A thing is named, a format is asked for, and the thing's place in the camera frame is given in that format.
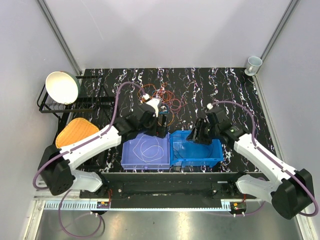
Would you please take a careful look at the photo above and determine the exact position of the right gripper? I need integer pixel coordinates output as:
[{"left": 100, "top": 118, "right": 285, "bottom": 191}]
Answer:
[{"left": 185, "top": 117, "right": 219, "bottom": 146}]

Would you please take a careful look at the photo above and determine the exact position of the black cable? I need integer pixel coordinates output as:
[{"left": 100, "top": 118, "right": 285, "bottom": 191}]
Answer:
[{"left": 171, "top": 134, "right": 215, "bottom": 160}]

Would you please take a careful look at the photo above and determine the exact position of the white cable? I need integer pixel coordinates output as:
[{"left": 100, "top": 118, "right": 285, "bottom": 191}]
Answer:
[{"left": 132, "top": 133, "right": 165, "bottom": 162}]

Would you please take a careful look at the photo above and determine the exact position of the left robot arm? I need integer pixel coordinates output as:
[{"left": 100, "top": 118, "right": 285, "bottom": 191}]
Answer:
[{"left": 36, "top": 99, "right": 161, "bottom": 198}]

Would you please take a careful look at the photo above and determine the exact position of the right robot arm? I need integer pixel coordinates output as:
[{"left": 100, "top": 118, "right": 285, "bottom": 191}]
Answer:
[{"left": 187, "top": 107, "right": 315, "bottom": 220}]

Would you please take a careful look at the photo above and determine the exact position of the blue plastic bin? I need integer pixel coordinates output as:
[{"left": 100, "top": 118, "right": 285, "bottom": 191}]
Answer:
[{"left": 169, "top": 130, "right": 224, "bottom": 168}]

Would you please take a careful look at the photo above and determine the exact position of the purple plastic bin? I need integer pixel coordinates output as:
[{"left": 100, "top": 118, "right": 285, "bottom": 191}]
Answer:
[{"left": 121, "top": 133, "right": 170, "bottom": 171}]

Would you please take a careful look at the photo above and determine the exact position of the orange woven plate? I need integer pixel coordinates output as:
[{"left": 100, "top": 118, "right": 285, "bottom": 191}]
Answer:
[{"left": 55, "top": 117, "right": 99, "bottom": 149}]

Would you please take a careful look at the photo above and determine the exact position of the white mug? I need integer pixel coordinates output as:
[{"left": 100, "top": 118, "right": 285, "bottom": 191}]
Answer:
[{"left": 244, "top": 56, "right": 263, "bottom": 76}]

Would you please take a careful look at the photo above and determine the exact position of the white bowl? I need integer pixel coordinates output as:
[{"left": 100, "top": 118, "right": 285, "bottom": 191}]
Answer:
[{"left": 45, "top": 71, "right": 81, "bottom": 105}]

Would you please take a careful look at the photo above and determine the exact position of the blue cable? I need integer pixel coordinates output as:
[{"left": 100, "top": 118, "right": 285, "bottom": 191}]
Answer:
[{"left": 158, "top": 104, "right": 172, "bottom": 117}]

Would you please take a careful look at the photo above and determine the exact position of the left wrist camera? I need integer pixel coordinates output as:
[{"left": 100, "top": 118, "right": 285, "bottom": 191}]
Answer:
[{"left": 145, "top": 98, "right": 162, "bottom": 117}]

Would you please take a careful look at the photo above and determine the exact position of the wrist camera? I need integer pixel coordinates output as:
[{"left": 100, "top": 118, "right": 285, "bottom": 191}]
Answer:
[
  {"left": 145, "top": 98, "right": 162, "bottom": 117},
  {"left": 206, "top": 103, "right": 215, "bottom": 113}
]

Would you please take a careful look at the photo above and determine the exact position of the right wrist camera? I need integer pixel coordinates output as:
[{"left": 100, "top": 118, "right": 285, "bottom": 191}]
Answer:
[{"left": 206, "top": 103, "right": 215, "bottom": 113}]

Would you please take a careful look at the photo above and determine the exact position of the pink cable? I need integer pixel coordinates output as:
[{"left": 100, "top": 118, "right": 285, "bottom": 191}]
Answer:
[{"left": 167, "top": 96, "right": 186, "bottom": 115}]

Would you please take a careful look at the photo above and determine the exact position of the red cable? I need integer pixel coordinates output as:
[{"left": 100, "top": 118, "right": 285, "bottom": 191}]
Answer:
[{"left": 152, "top": 86, "right": 176, "bottom": 103}]

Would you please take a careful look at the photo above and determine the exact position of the orange cable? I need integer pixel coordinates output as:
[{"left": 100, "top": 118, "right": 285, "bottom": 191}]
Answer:
[{"left": 136, "top": 83, "right": 176, "bottom": 106}]

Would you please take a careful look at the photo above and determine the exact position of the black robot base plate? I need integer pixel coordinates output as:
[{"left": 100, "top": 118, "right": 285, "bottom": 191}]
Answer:
[{"left": 79, "top": 172, "right": 244, "bottom": 210}]

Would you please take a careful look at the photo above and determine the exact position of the black wire dish rack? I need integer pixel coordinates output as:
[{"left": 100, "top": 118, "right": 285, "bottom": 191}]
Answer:
[{"left": 36, "top": 74, "right": 118, "bottom": 168}]

